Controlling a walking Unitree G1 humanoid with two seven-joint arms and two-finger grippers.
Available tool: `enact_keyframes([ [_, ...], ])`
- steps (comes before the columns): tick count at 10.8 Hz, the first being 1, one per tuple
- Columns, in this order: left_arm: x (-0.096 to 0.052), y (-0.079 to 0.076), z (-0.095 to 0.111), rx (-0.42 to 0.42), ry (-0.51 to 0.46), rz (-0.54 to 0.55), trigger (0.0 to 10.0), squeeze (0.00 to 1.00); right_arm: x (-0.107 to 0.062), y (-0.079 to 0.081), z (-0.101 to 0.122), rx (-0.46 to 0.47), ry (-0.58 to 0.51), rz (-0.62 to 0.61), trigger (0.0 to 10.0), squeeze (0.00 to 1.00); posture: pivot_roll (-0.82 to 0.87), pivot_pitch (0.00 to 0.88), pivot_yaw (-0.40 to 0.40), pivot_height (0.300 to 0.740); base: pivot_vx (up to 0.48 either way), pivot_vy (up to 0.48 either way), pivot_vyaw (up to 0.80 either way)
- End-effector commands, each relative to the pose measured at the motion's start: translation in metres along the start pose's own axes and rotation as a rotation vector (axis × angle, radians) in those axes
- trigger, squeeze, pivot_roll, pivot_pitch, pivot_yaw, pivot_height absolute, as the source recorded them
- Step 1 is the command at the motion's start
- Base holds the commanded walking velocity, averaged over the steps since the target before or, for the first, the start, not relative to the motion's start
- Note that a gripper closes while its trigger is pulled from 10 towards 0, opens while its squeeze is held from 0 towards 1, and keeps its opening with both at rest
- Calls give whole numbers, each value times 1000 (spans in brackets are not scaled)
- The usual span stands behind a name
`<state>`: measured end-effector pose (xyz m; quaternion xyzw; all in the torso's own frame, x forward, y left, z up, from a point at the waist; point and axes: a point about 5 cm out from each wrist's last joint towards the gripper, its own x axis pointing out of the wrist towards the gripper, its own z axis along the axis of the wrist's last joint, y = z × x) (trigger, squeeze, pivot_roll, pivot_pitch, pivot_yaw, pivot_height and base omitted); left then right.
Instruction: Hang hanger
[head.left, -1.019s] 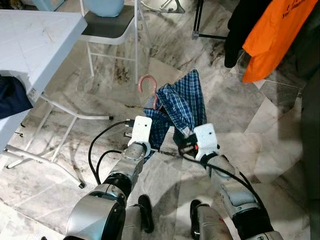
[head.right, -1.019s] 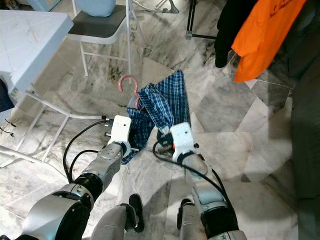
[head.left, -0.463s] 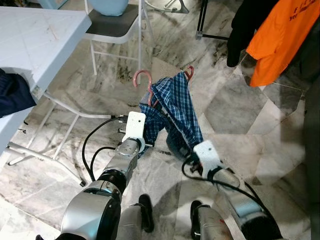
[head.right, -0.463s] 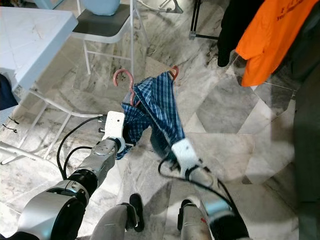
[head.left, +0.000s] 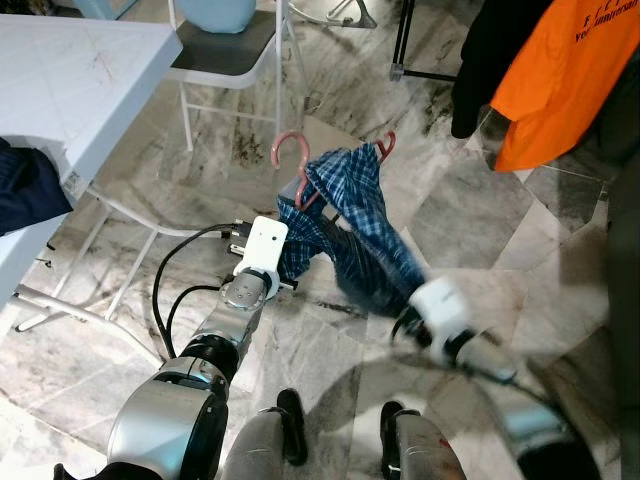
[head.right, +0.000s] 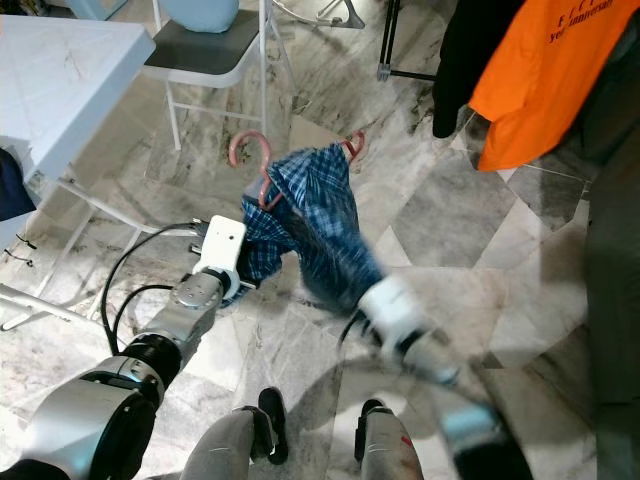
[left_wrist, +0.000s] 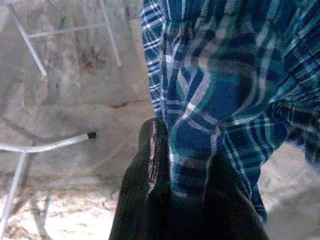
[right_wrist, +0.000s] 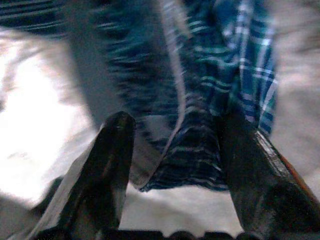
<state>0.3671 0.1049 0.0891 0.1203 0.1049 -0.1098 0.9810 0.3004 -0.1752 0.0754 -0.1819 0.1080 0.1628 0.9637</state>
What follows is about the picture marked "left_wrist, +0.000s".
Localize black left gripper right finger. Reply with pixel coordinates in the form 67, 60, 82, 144
172, 152, 270, 240

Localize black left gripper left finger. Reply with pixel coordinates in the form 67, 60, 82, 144
108, 117, 174, 240

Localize blue green plaid garment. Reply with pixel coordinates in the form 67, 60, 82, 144
139, 0, 320, 223

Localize light blue plastic table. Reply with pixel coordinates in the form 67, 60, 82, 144
0, 131, 98, 226

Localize grey white folding chair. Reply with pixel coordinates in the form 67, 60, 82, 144
6, 0, 123, 77

